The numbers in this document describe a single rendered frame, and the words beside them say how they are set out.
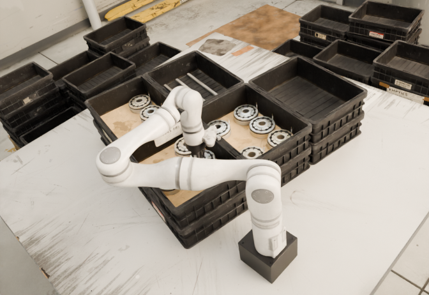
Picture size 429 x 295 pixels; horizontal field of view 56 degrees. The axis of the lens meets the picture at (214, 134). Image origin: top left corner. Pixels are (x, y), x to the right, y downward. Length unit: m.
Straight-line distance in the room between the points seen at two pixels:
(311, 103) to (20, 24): 3.45
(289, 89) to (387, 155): 0.50
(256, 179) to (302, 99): 0.81
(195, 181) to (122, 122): 0.82
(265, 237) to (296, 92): 0.81
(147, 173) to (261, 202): 0.33
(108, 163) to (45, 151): 0.98
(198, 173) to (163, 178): 0.10
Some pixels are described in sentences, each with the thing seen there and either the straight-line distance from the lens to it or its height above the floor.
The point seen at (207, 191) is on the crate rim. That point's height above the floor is 0.93.
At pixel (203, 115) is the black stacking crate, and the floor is 0.89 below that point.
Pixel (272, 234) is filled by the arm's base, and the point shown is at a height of 0.91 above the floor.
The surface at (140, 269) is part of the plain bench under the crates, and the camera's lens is 1.48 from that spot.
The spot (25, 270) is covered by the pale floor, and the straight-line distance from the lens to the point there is 2.62.
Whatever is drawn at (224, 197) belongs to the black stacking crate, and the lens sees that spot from 1.41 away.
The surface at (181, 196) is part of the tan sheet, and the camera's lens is 1.45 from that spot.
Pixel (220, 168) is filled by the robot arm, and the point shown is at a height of 1.13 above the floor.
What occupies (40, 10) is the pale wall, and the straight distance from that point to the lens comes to 4.68.
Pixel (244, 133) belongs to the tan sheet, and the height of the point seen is 0.83.
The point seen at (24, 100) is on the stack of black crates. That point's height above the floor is 0.52.
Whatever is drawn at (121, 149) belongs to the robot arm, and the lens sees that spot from 1.15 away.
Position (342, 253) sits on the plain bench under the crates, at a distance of 1.45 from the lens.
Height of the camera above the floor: 1.92
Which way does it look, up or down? 41 degrees down
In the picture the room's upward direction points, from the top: 10 degrees counter-clockwise
